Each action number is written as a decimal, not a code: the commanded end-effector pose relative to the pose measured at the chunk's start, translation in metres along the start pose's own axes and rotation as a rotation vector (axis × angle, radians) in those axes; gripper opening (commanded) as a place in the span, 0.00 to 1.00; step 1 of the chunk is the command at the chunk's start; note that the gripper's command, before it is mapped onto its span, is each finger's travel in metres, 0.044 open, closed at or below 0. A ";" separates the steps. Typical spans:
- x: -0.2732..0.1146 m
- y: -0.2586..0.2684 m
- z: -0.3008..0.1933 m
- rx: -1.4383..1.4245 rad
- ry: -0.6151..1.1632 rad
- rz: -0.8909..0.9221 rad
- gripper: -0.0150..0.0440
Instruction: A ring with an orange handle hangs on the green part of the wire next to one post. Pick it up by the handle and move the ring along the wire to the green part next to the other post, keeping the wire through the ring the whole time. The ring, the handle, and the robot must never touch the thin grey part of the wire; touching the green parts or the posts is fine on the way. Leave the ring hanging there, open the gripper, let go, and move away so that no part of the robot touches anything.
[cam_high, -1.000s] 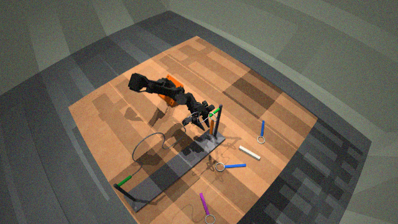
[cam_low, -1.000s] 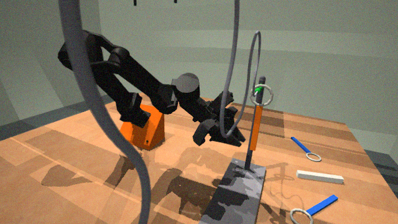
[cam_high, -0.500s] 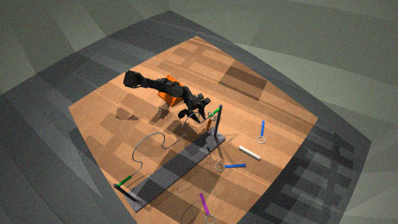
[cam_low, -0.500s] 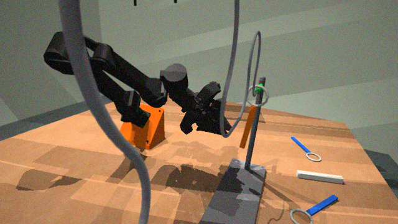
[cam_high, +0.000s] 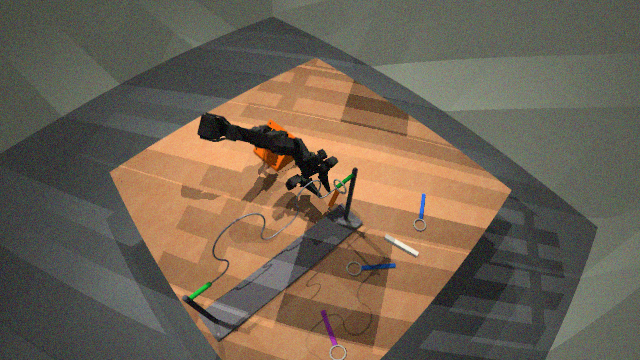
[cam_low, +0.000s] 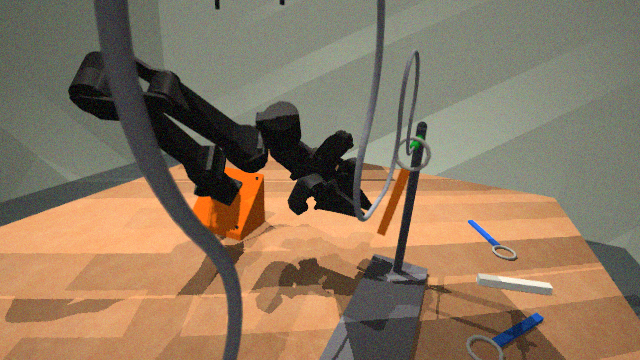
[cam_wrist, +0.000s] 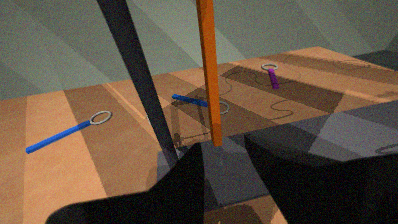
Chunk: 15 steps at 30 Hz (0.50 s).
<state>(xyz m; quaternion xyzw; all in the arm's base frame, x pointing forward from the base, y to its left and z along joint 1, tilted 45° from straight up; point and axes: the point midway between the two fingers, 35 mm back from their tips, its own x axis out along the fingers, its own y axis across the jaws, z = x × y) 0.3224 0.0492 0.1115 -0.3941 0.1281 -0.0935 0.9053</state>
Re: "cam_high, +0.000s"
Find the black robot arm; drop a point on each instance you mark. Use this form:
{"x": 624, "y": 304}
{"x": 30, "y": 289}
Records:
{"x": 262, "y": 137}

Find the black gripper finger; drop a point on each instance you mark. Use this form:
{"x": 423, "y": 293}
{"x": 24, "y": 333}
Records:
{"x": 323, "y": 177}
{"x": 311, "y": 187}

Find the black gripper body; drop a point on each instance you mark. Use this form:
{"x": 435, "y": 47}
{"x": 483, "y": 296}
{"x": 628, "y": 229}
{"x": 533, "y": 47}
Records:
{"x": 292, "y": 182}

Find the grey rectangular bar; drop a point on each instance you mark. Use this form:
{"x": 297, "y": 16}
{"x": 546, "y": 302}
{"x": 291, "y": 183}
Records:
{"x": 401, "y": 245}

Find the purple flat handle with grey loop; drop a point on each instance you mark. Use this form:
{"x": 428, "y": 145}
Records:
{"x": 332, "y": 336}

